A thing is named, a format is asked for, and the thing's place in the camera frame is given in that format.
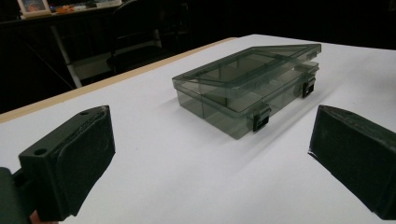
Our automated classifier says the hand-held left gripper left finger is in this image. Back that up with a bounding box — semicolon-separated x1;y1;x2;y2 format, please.
18;105;116;222

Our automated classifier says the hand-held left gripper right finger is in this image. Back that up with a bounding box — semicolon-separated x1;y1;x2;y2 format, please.
307;105;396;221

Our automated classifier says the smoky transparent plastic compartment box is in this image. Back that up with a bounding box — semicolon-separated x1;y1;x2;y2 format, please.
171;43;322;140

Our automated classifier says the white board sheet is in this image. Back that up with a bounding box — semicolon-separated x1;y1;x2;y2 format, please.
0;34;396;224

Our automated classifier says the black folding chair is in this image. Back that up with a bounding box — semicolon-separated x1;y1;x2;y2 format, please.
106;0;166;76

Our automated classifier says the orange item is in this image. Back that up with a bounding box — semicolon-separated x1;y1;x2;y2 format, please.
55;4;76;15

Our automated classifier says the framed picture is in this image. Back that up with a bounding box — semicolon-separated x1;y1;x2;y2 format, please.
17;0;52;18

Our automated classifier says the metal chair frame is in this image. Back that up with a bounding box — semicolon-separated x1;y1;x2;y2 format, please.
0;0;163;90

